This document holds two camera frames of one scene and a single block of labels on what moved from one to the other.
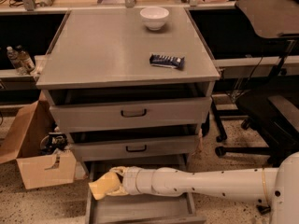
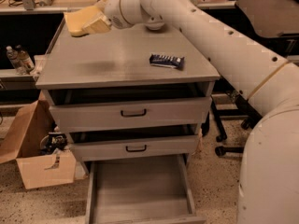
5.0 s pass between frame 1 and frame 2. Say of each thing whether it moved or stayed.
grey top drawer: stayed
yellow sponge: moved
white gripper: moved
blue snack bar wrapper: stayed
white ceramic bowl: stayed
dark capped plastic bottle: stayed
